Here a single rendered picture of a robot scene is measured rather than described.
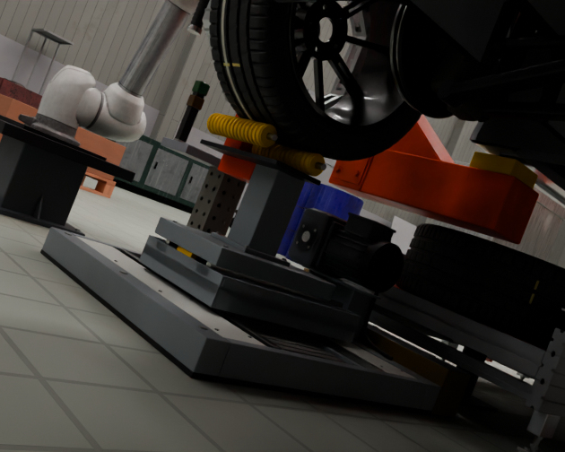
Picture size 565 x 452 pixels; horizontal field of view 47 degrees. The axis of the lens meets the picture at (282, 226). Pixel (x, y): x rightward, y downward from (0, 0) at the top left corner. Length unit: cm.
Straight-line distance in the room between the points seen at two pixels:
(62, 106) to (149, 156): 603
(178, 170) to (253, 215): 713
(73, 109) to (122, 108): 18
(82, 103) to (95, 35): 768
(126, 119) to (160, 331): 141
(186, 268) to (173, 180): 721
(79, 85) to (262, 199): 111
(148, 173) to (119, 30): 268
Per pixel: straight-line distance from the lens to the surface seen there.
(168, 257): 164
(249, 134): 161
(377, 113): 181
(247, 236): 165
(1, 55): 976
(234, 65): 159
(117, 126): 260
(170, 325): 130
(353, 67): 203
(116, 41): 1034
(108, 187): 550
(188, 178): 887
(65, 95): 253
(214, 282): 146
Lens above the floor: 32
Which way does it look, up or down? level
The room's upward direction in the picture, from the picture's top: 22 degrees clockwise
